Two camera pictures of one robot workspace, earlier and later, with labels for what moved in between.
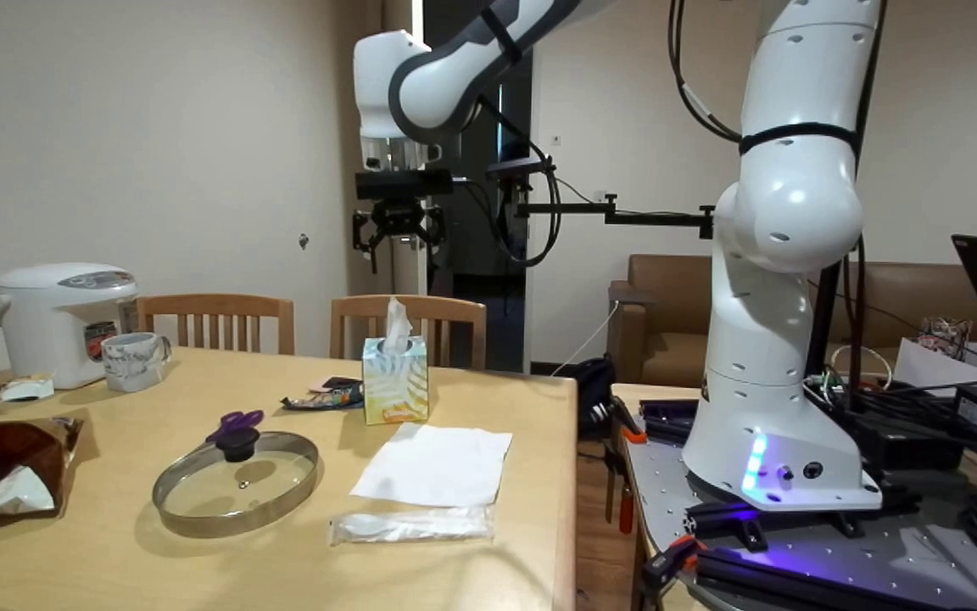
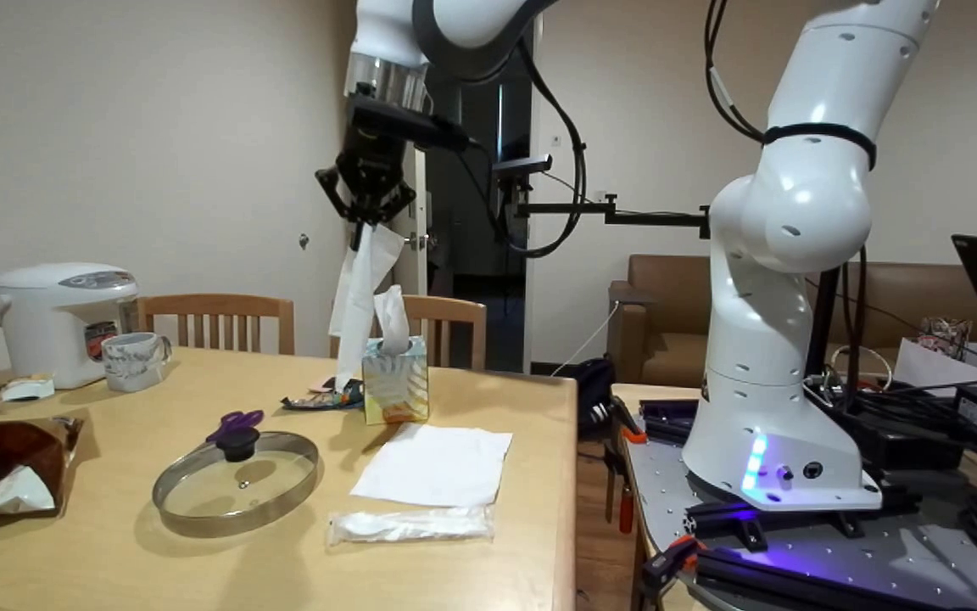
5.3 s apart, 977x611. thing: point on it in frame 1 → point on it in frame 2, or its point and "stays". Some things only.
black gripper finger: [433, 230] → [392, 206]
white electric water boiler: [46, 312] stays
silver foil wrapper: [13, 491] stays
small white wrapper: [27, 388] stays
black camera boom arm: [620, 220] stays
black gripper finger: [367, 233] → [332, 185]
